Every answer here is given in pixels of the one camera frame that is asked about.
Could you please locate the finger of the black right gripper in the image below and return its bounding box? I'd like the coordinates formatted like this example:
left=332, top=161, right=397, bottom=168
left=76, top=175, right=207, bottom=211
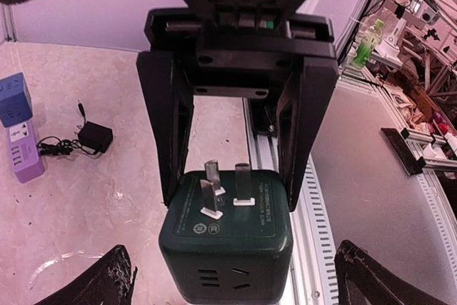
left=136, top=51, right=194, bottom=206
left=276, top=57, right=338, bottom=211

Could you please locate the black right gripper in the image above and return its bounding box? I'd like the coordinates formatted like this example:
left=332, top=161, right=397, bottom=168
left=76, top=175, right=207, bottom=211
left=142, top=0, right=338, bottom=66

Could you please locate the green drink bottle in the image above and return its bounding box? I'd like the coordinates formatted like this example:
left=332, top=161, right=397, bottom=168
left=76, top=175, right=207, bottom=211
left=351, top=19, right=384, bottom=69

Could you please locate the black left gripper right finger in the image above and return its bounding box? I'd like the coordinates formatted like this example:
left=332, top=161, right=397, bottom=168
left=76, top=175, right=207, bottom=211
left=334, top=239, right=445, bottom=304

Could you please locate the black power adapter with cable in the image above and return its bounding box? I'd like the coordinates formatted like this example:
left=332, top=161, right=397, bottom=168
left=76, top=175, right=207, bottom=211
left=36, top=102, right=114, bottom=156

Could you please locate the dark green cube socket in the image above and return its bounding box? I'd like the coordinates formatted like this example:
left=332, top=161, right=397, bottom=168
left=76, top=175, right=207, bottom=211
left=159, top=170, right=293, bottom=304

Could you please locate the purple power strip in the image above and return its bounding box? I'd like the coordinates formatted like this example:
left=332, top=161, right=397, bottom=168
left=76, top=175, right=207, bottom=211
left=7, top=119, right=45, bottom=184

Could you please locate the blue cube socket adapter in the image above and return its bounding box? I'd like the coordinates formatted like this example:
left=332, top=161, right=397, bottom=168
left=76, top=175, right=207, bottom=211
left=0, top=73, right=33, bottom=128

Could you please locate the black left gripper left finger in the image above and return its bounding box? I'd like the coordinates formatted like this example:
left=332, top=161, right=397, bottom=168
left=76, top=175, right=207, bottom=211
left=39, top=244, right=138, bottom=305

